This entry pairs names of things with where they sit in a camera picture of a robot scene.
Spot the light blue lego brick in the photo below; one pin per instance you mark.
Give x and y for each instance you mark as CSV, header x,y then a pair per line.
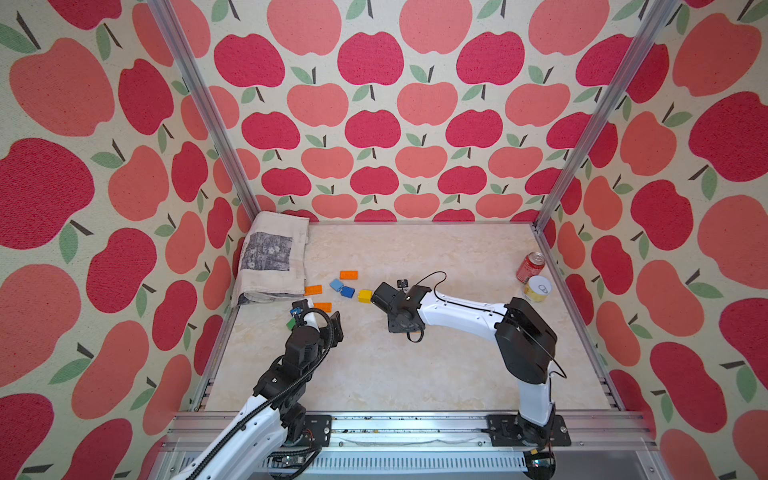
x,y
336,285

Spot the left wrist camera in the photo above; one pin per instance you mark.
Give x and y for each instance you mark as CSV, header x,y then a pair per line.
x,y
308,319

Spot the folded beige towel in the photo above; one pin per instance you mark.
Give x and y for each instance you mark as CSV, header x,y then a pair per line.
x,y
271,265

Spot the frame post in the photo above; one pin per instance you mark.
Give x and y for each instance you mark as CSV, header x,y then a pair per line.
x,y
173,34
639,48

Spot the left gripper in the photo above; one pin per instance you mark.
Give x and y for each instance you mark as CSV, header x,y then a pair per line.
x,y
327,333

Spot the red soda can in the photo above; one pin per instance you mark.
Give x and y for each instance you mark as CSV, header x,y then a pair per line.
x,y
532,264

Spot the left frame post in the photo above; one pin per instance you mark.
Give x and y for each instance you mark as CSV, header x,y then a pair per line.
x,y
173,34

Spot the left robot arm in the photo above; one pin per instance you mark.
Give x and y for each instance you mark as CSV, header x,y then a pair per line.
x,y
272,416

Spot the orange lego brick small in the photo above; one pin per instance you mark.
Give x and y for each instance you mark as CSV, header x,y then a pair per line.
x,y
326,307

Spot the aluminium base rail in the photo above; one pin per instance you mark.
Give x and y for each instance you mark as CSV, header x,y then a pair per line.
x,y
605,444

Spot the right frame post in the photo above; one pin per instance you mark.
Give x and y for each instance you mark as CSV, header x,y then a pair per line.
x,y
639,48

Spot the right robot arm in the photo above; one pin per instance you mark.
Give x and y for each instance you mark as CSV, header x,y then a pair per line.
x,y
526,343

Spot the yellow tin can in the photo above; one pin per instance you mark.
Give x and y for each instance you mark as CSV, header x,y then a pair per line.
x,y
537,289

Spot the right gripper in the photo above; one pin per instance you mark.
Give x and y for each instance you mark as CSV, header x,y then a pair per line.
x,y
392,326

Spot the yellow lego brick far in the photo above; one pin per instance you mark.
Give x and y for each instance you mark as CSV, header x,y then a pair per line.
x,y
365,296

